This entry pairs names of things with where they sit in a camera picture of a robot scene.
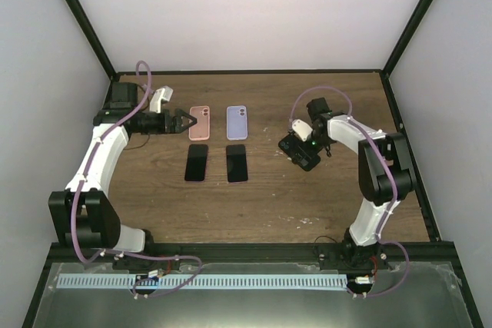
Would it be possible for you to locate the pink phone case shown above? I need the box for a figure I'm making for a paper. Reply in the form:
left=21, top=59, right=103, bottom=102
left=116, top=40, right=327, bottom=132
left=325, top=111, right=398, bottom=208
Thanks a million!
left=188, top=105, right=211, bottom=141

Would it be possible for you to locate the black phone case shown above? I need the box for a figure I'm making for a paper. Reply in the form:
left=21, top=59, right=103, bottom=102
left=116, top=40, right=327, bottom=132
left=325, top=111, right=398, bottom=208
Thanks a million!
left=278, top=132, right=320, bottom=171

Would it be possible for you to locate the black screen pink phone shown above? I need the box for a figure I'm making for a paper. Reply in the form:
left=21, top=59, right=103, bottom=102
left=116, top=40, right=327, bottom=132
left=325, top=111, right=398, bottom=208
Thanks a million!
left=184, top=144, right=208, bottom=182

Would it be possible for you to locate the lavender phone case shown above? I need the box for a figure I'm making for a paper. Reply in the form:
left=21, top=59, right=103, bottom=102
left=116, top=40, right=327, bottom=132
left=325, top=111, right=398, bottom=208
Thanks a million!
left=226, top=105, right=248, bottom=141

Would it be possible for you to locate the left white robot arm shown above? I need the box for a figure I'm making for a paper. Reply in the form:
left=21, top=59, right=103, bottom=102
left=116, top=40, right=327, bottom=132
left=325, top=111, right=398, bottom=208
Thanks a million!
left=48, top=82, right=198, bottom=270

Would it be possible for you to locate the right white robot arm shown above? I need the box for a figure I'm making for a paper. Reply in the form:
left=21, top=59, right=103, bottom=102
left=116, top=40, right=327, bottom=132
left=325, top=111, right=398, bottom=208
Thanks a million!
left=288, top=98, right=416, bottom=269

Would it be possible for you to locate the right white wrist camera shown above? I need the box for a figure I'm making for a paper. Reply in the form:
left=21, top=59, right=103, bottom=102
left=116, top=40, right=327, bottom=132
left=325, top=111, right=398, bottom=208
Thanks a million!
left=291, top=119, right=313, bottom=142

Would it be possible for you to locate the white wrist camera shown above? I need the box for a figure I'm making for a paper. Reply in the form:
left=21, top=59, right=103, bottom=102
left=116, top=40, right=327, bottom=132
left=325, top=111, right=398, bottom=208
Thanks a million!
left=149, top=86, right=174, bottom=114
left=291, top=119, right=313, bottom=142

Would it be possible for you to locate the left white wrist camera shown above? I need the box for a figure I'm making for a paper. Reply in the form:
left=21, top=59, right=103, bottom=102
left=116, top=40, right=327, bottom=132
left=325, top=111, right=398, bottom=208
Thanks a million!
left=149, top=86, right=174, bottom=114

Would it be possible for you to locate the black front mounting rail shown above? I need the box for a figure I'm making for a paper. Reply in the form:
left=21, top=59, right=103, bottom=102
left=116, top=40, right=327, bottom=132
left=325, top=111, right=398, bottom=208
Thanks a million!
left=49, top=241, right=454, bottom=267

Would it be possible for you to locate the black enclosure frame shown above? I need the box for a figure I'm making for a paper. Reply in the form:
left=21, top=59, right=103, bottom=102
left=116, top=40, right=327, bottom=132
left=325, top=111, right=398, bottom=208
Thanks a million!
left=18, top=0, right=486, bottom=328

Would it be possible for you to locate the light blue slotted cable duct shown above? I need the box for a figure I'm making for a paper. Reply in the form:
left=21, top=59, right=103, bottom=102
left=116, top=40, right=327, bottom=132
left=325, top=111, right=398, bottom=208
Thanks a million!
left=55, top=273, right=347, bottom=290

